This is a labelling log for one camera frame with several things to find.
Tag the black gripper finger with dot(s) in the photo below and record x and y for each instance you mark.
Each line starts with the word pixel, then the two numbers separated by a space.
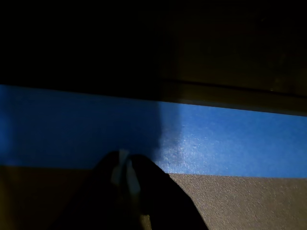
pixel 91 203
pixel 168 203

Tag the blue tape strip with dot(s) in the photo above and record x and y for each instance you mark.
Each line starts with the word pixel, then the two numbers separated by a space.
pixel 216 143

